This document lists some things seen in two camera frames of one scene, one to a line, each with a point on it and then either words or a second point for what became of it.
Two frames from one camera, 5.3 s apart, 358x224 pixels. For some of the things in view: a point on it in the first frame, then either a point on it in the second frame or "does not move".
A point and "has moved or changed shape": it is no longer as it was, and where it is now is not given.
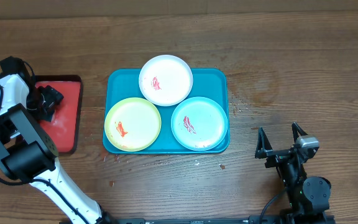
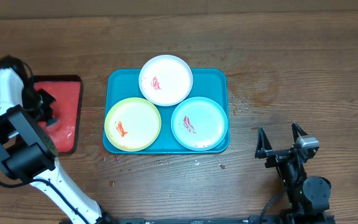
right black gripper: x=265 y=150 does not move
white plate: x=165 y=80 does not move
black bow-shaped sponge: x=46 y=114 has moved or changed shape
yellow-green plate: x=132 y=124 does not move
